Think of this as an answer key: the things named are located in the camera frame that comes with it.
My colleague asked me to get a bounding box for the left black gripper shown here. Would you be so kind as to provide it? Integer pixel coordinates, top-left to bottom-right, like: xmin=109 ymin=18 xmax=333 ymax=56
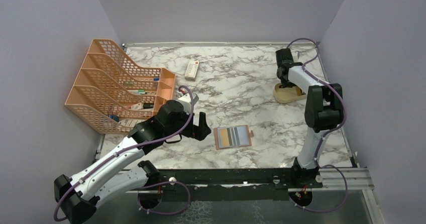
xmin=165 ymin=107 xmax=211 ymax=141

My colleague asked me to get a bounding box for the gold black-striped credit card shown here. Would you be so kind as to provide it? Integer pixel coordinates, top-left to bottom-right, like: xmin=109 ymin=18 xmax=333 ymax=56
xmin=218 ymin=128 xmax=233 ymax=149

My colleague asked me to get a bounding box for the tan leather card holder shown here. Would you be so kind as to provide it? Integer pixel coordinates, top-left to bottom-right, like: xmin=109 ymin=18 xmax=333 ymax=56
xmin=214 ymin=125 xmax=254 ymax=150

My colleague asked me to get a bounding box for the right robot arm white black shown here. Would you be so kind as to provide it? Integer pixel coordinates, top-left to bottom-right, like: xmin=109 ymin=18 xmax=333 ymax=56
xmin=275 ymin=48 xmax=345 ymax=187

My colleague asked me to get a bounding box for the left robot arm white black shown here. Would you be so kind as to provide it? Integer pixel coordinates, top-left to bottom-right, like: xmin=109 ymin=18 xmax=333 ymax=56
xmin=54 ymin=94 xmax=211 ymax=223

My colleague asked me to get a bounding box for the white red small box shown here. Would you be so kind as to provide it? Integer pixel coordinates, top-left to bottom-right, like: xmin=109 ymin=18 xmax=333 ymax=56
xmin=184 ymin=61 xmax=200 ymax=81

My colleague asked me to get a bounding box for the orange plastic file rack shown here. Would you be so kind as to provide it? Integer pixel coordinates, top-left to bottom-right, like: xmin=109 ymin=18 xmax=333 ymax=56
xmin=65 ymin=39 xmax=176 ymax=134

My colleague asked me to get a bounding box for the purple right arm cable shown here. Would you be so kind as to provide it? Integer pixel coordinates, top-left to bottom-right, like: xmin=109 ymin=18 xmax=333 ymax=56
xmin=286 ymin=38 xmax=350 ymax=214

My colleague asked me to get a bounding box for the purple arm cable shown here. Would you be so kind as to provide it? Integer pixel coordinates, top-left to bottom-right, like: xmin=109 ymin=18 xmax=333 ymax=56
xmin=286 ymin=38 xmax=350 ymax=214
xmin=53 ymin=85 xmax=195 ymax=222

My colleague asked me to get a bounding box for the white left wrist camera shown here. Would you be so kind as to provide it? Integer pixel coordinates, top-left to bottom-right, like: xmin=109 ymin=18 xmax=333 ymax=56
xmin=177 ymin=93 xmax=199 ymax=114

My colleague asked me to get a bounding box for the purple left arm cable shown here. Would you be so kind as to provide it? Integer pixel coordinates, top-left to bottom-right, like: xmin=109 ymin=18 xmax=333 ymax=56
xmin=53 ymin=85 xmax=195 ymax=222

